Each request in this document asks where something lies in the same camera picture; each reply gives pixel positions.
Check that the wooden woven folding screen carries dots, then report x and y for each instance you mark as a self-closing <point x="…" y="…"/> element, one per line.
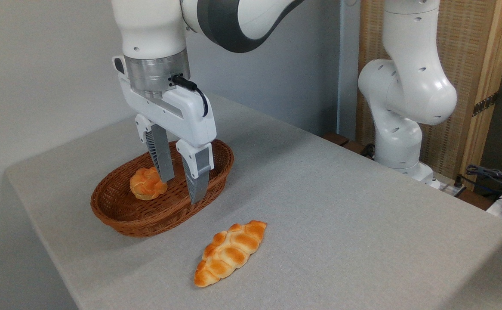
<point x="466" y="43"/>

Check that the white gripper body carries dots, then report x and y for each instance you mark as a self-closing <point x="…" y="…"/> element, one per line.
<point x="182" y="113"/>

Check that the long braided bread loaf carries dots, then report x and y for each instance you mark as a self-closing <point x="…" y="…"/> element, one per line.
<point x="229" y="254"/>

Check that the brown wicker basket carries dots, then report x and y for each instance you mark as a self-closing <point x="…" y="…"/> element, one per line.
<point x="121" y="206"/>

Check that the round orange bread roll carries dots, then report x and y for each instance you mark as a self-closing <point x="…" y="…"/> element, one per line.
<point x="146" y="184"/>

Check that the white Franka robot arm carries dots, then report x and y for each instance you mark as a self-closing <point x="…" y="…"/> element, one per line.
<point x="405" y="86"/>

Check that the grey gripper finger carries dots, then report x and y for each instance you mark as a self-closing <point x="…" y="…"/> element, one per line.
<point x="161" y="150"/>
<point x="198" y="172"/>

